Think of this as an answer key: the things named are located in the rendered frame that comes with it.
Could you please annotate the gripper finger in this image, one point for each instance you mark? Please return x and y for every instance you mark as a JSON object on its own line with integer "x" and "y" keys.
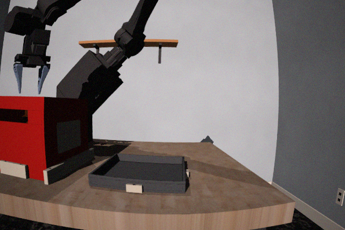
{"x": 43, "y": 71}
{"x": 18, "y": 74}

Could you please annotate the orange bottle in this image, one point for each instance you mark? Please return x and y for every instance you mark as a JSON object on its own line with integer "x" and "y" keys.
{"x": 24, "y": 118}

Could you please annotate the red crate with dividers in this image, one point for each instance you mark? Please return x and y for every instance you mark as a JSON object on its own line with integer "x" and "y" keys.
{"x": 57, "y": 130}

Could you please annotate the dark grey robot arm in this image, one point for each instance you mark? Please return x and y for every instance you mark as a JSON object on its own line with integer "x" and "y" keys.
{"x": 31, "y": 22}

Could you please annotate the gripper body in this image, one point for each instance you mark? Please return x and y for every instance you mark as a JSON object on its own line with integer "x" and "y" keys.
{"x": 32, "y": 61}

